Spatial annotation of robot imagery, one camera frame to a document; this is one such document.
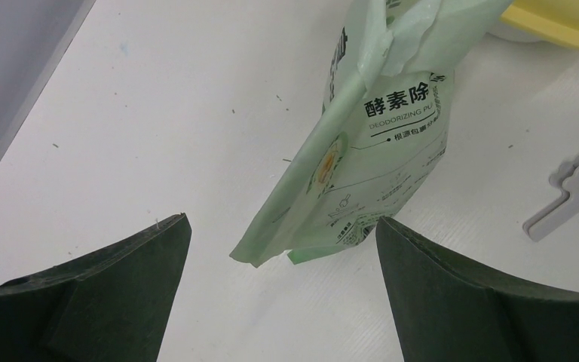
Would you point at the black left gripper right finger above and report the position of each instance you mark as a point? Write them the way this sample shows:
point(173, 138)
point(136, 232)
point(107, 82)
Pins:
point(448, 307)

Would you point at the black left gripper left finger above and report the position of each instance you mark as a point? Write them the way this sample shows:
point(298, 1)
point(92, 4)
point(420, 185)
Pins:
point(112, 304)

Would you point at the green cat litter bag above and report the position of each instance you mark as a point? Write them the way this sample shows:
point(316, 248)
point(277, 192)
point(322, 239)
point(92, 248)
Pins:
point(383, 127)

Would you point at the white bag sealing clip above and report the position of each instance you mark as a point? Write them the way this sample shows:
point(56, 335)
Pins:
point(549, 218)

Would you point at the yellow litter box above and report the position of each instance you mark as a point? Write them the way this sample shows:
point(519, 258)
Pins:
point(530, 21)

